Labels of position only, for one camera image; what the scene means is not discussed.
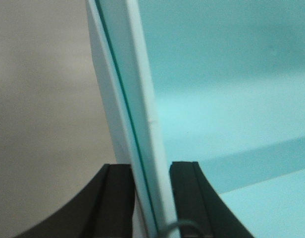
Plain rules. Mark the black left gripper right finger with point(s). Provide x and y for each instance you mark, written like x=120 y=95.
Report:
x=196 y=201

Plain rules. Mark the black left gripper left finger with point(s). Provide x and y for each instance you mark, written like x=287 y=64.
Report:
x=102 y=209

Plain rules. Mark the light blue plastic bin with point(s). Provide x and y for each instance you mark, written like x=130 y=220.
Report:
x=217 y=82

